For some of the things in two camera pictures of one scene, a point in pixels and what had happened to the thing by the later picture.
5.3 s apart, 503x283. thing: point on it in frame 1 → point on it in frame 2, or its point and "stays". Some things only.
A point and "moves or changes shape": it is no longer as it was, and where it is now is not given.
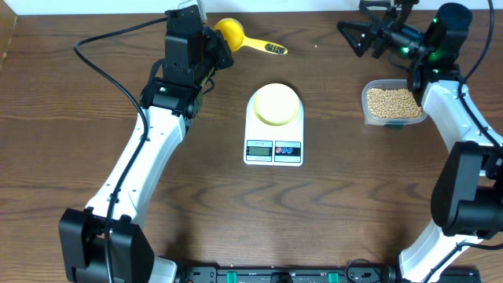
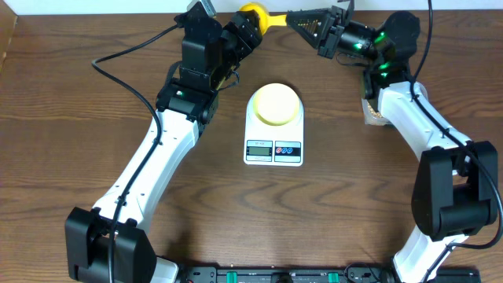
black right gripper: (383, 30) → (332, 28)
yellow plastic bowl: (276, 104) stays
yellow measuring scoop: (233, 31) moves or changes shape
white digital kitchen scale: (269, 145) stays
